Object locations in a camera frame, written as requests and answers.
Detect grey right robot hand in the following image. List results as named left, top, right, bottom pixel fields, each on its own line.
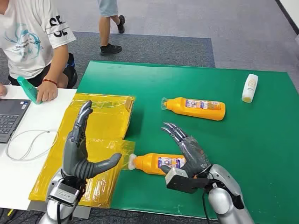
left=160, top=122, right=212, bottom=180

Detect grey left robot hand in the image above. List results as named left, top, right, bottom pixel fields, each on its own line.
left=61, top=100, right=122, bottom=186

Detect orange bottle with clear cap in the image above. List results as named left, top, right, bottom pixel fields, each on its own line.
left=128, top=153, right=186, bottom=176

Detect teal green bottle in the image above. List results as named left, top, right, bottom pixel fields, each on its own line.
left=17, top=76, right=43, bottom=105

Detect orange bottle with long label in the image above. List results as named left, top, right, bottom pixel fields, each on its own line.
left=160, top=97, right=226, bottom=121

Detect small white bottle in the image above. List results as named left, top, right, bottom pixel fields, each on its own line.
left=241, top=73, right=259, bottom=104

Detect yellow plastic wrapped sheet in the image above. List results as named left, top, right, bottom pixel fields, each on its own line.
left=28, top=92, right=137, bottom=209

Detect grey flat board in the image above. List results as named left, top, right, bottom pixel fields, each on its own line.
left=27, top=201, right=91, bottom=220

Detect green table mat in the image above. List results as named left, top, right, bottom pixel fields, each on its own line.
left=77, top=60, right=299, bottom=224

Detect person's left hand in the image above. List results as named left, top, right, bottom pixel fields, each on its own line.
left=36, top=81, right=59, bottom=104

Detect dark grey laptop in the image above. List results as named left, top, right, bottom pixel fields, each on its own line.
left=0, top=98, right=32, bottom=144

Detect walking person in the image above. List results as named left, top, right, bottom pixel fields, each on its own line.
left=96, top=0, right=126, bottom=56

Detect seated person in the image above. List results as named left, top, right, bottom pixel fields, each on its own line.
left=0, top=0, right=79, bottom=104

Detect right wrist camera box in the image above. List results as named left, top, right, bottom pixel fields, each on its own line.
left=165, top=167, right=212, bottom=195

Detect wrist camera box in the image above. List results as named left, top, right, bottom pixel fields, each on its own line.
left=48, top=181, right=80, bottom=206
left=165, top=167, right=212, bottom=195

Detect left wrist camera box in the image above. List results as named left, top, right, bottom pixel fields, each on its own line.
left=48, top=181, right=80, bottom=206

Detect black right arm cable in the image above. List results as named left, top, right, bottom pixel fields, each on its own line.
left=202, top=191, right=211, bottom=224

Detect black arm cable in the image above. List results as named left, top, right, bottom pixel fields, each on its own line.
left=202, top=191, right=211, bottom=224
left=56, top=202, right=64, bottom=224

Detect white looped cable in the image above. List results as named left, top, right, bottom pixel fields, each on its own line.
left=5, top=129, right=59, bottom=162

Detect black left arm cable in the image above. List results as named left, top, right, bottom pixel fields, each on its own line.
left=56, top=202, right=64, bottom=224

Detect red bracelet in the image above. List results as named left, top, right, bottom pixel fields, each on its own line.
left=42, top=78, right=58, bottom=87

